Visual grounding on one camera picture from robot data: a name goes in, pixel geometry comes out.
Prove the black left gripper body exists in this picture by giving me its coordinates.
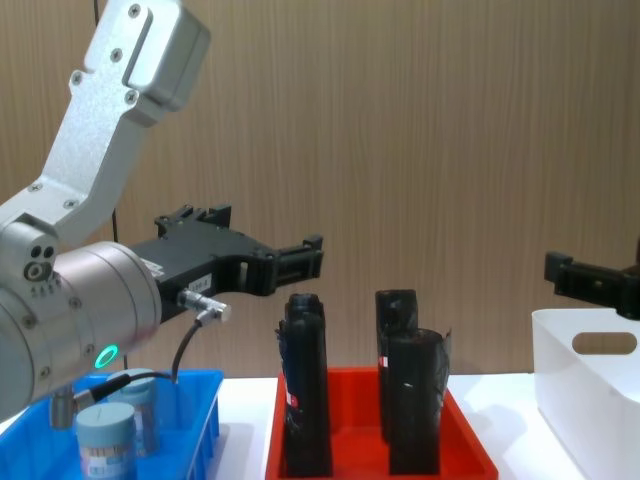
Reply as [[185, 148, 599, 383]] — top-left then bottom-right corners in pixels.
[[127, 218, 277, 322]]

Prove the black roll with red label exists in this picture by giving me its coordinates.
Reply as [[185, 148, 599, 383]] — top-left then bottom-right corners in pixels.
[[274, 293, 334, 478], [374, 288, 419, 442]]

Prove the white plastic bin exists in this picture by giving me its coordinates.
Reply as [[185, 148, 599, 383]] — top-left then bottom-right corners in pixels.
[[530, 307, 640, 480]]

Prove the blue plastic bin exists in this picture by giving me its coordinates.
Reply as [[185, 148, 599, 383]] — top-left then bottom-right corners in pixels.
[[0, 368, 224, 480]]

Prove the jar with grey-blue lid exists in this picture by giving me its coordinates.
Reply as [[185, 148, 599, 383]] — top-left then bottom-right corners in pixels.
[[106, 369, 163, 457], [75, 402, 138, 480]]

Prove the wide black roll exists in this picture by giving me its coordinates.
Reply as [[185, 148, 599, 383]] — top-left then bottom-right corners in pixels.
[[387, 327, 454, 476]]

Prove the red plastic bin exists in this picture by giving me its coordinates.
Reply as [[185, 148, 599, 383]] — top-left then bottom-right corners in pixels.
[[264, 367, 500, 480]]

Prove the dark cable with silver plug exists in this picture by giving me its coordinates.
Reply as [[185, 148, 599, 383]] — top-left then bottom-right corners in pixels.
[[52, 288, 234, 430]]

